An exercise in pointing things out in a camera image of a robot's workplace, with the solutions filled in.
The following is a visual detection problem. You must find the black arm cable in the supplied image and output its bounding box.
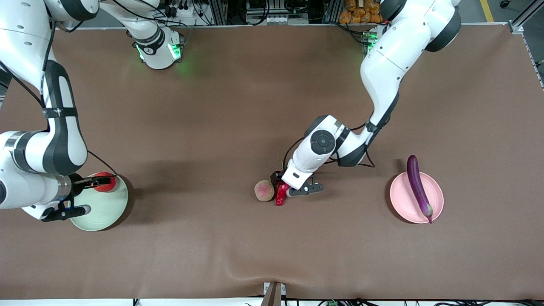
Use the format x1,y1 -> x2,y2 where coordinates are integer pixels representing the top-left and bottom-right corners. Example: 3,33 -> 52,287
282,25 -> 408,169
0,0 -> 119,177

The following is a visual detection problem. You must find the pink yellow peach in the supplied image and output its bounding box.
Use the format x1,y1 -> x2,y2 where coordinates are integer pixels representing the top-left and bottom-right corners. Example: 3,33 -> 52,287
254,180 -> 275,202

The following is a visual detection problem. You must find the metal equipment rack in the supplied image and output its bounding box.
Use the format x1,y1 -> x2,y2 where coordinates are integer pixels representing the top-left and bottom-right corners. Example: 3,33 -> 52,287
204,0 -> 340,26

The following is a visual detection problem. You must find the red chili pepper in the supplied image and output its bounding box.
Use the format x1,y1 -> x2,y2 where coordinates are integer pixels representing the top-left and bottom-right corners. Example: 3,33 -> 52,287
275,158 -> 290,207

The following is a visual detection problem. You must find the red pomegranate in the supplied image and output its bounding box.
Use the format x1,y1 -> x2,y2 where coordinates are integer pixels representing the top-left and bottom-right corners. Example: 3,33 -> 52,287
93,172 -> 116,193

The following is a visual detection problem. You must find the metal table edge bracket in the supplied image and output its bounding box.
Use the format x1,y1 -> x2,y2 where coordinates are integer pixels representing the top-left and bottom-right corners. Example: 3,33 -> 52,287
261,282 -> 286,306

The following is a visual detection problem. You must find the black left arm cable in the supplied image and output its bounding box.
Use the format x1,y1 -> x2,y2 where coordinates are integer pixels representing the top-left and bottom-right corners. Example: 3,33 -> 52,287
282,25 -> 408,169

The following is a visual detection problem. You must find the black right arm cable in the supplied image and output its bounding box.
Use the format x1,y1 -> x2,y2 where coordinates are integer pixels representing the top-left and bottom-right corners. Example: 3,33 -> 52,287
0,0 -> 119,177

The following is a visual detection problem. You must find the pink round plate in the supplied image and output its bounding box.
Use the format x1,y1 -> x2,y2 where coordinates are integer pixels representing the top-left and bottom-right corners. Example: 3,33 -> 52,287
389,170 -> 445,224

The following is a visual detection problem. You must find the aluminium frame post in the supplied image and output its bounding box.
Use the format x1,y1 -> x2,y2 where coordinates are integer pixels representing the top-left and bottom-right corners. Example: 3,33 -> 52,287
509,0 -> 544,34

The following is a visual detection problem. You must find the orange snack bags pile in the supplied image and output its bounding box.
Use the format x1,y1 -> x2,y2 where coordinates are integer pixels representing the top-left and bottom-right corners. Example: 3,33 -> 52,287
339,0 -> 383,24

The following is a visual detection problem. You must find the purple eggplant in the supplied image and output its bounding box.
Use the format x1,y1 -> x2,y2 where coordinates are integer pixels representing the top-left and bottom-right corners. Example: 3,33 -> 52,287
406,155 -> 434,224

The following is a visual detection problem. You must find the white power strip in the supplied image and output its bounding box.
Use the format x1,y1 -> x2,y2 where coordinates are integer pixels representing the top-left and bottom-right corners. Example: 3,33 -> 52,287
164,0 -> 200,17

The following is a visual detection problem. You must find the green round plate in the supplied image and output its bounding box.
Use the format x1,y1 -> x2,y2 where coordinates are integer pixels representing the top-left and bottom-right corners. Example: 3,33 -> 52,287
68,172 -> 129,232

